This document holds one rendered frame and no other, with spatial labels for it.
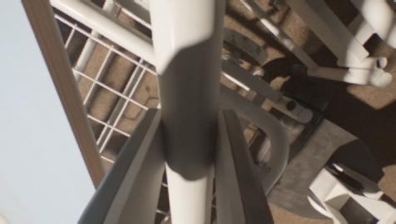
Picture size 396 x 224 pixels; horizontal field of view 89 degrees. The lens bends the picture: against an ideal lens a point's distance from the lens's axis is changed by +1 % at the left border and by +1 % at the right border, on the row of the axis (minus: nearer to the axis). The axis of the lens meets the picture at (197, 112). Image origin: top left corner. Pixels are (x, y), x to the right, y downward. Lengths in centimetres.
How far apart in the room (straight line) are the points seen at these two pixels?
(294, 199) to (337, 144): 31
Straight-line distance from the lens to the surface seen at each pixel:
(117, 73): 95
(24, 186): 22
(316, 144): 102
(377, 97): 139
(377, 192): 107
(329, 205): 93
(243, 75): 49
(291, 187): 108
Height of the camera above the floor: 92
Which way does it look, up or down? 73 degrees down
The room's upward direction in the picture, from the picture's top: 159 degrees clockwise
